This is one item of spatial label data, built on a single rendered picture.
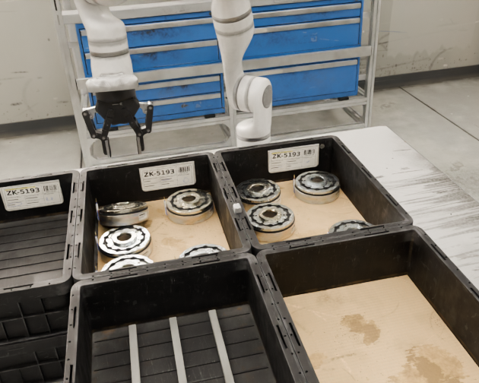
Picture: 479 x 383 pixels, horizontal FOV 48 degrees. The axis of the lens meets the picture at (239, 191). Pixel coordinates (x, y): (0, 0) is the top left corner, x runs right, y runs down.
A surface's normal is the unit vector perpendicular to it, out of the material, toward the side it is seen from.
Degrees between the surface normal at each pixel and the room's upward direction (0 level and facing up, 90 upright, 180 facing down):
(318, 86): 90
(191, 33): 90
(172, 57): 90
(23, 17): 90
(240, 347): 0
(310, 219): 0
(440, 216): 0
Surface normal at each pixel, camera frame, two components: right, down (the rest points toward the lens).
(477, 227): -0.04, -0.86
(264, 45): 0.23, 0.48
